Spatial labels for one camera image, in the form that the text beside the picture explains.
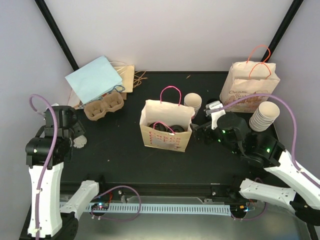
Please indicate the black coffee cup lid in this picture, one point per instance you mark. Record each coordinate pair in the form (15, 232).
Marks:
(158, 126)

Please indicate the cream paper bag pink sides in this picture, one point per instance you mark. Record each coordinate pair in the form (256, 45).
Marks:
(169, 114)

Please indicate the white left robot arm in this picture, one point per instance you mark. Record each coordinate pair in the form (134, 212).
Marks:
(46, 154)

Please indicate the light blue paper bag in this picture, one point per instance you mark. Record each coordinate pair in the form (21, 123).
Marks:
(94, 79)

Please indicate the stacked pulp cup carriers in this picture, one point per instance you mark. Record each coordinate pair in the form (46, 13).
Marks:
(110, 103)

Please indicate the light blue slotted cable duct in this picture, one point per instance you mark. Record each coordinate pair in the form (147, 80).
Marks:
(148, 208)

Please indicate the Cream Bear printed paper bag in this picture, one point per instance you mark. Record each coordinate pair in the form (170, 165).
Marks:
(249, 77)

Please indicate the tall stack paper cups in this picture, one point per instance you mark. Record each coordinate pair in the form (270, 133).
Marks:
(264, 116)

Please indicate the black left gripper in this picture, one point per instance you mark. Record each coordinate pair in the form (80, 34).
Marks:
(79, 128)

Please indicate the brown kraft paper bag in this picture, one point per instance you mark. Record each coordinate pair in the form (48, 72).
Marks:
(130, 78)

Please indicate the small stack paper cups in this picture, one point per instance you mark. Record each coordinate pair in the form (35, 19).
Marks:
(193, 100)

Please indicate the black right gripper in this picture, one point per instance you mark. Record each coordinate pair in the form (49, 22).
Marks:
(198, 129)

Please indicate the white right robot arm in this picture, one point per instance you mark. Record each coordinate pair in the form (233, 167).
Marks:
(265, 154)

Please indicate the patterned flat paper bag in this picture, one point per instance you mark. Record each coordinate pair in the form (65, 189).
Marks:
(75, 102)

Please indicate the black lid stack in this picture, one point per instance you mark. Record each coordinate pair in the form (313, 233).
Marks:
(211, 100)

